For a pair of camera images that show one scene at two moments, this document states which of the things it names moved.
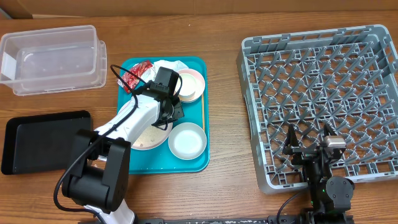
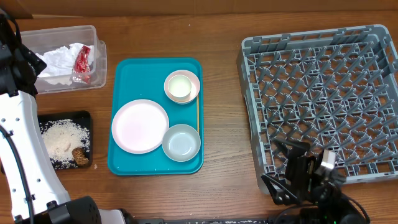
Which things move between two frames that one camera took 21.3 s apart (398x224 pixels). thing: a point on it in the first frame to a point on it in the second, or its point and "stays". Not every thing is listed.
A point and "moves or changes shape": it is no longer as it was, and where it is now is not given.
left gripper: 178,111 to 27,55
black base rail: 271,219 stays
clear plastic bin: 53,60 stays
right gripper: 303,152 to 300,168
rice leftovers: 150,135 to 61,136
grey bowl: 187,140 moves or changes shape
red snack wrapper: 129,80 to 81,68
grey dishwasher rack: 345,79 stays
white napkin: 151,74 to 61,61
